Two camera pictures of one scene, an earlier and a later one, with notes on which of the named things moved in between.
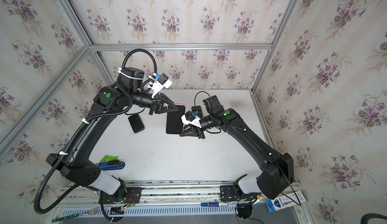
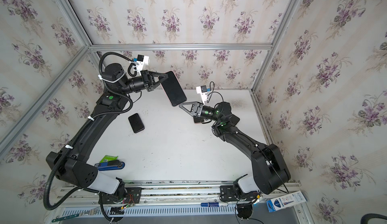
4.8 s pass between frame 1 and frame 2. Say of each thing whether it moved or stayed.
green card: stayed
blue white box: stayed
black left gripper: moved
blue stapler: stayed
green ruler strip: stayed
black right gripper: moved
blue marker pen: stayed
